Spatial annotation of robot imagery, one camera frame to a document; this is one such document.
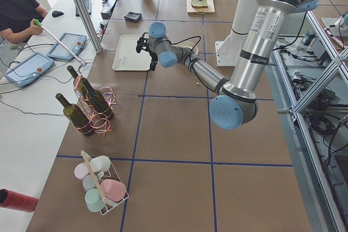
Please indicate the bread slice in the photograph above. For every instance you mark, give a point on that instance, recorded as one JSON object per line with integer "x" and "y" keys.
{"x": 199, "y": 4}

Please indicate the cream bear tray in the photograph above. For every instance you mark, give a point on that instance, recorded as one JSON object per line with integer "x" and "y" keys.
{"x": 127, "y": 59}

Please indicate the wooden cutting board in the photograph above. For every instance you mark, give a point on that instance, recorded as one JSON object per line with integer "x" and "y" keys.
{"x": 209, "y": 10}

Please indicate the white round plate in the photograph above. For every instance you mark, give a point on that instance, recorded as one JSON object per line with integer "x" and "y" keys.
{"x": 188, "y": 44}

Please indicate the grey folded cloth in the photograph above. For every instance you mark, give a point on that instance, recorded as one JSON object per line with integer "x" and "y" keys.
{"x": 133, "y": 17}

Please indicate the dark green wine bottle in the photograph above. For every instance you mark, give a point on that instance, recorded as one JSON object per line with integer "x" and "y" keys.
{"x": 97, "y": 100}

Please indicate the blue teach pendant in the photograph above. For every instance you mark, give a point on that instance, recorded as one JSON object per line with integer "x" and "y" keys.
{"x": 29, "y": 70}
{"x": 75, "y": 42}

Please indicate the black keyboard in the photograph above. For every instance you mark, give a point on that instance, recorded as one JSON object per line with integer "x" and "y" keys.
{"x": 88, "y": 6}

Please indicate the black computer mouse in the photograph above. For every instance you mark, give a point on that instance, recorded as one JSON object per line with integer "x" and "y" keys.
{"x": 57, "y": 13}

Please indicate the white cup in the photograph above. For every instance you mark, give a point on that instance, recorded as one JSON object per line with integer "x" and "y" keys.
{"x": 100, "y": 163}

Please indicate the pink cup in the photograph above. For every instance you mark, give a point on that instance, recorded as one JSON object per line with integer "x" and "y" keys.
{"x": 113, "y": 189}

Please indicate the person in black shirt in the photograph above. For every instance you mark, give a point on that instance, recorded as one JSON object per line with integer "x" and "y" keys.
{"x": 18, "y": 17}

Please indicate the mint green cup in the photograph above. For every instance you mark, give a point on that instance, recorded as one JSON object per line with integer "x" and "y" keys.
{"x": 93, "y": 200}

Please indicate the red cylinder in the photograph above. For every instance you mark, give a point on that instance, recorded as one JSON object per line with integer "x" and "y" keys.
{"x": 18, "y": 201}

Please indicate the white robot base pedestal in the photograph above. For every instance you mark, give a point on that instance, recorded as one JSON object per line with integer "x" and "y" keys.
{"x": 227, "y": 51}

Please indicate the copper wire bottle rack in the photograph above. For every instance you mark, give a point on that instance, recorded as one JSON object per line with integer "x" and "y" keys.
{"x": 98, "y": 121}

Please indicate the long stick green handle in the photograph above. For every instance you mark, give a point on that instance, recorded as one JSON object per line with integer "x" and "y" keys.
{"x": 81, "y": 61}

